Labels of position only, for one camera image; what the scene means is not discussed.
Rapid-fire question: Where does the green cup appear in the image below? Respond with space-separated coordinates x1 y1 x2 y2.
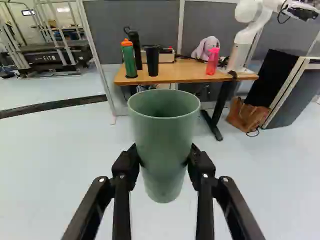
127 89 202 204

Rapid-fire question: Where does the purple plush bunny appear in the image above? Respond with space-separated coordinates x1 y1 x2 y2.
191 35 221 62

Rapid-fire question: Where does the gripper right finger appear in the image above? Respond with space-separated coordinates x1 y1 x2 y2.
181 142 266 240

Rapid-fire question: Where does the grey partition with white frame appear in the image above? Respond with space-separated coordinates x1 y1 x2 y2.
243 48 320 130

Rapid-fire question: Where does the wooden table with black legs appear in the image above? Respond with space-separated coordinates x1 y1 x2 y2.
113 57 259 142

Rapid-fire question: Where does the beige box with black lid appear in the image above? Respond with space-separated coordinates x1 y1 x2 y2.
140 45 176 64

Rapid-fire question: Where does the green bottle with orange cap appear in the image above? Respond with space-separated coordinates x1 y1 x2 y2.
120 38 139 79

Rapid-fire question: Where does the pink spray bottle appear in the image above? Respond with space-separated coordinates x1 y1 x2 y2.
205 47 221 76

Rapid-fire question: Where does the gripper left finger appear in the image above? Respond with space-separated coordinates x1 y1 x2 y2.
61 143 146 240

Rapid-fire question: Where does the white robot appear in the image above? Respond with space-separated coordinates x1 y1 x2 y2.
226 0 320 75

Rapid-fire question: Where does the tall black bottle with loop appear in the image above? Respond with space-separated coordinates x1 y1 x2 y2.
123 26 144 71

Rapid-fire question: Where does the brown leather bag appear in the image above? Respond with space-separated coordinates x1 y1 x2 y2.
225 96 272 137

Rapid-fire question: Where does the black treadmill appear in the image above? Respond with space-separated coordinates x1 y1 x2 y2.
15 42 91 76

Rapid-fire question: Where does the black tumbler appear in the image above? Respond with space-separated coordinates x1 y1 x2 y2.
145 45 160 77

